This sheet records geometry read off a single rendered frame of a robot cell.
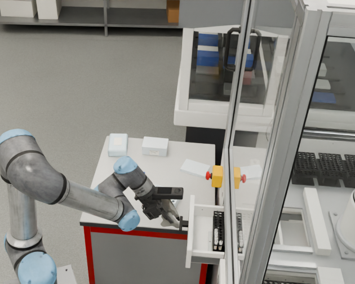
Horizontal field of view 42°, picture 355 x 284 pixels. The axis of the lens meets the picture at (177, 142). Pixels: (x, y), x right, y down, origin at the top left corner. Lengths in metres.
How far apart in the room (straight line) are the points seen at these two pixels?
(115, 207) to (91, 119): 2.52
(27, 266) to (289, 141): 1.00
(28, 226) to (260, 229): 0.83
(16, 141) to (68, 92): 3.00
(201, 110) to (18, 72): 2.68
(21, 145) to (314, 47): 0.88
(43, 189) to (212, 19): 1.23
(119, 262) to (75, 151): 1.58
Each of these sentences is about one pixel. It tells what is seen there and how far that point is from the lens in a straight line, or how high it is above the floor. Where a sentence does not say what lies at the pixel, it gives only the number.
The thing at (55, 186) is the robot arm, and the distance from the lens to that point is 1.34.
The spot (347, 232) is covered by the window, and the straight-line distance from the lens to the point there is 1.11.
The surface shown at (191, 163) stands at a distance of 2.31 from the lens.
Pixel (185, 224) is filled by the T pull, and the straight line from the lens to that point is 1.83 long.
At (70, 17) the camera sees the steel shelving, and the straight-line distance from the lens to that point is 5.53.
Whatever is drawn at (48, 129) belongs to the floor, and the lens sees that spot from 3.92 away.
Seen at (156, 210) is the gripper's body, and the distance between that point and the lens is 1.76.
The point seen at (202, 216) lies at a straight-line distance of 1.97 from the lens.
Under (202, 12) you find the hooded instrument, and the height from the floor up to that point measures 1.45.
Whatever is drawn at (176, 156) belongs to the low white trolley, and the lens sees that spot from 2.37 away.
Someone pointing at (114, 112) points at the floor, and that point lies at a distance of 4.06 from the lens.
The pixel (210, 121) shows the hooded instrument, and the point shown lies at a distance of 2.49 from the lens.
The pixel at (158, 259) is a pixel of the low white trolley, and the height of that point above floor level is 0.54.
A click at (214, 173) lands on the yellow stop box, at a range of 2.06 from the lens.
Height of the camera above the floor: 2.25
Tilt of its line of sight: 37 degrees down
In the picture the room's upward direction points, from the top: 4 degrees clockwise
